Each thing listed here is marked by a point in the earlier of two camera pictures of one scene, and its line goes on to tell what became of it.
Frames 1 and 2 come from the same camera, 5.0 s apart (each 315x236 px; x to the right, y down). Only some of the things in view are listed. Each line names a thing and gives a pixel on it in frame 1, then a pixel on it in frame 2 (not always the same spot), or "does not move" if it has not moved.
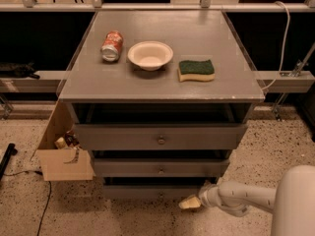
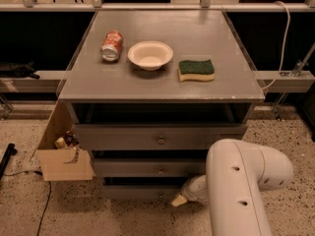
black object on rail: x=18 y=70 does not move
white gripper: x=208 y=196 to x=191 y=190
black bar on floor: x=11 y=150 does not move
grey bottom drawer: x=150 y=193 does not move
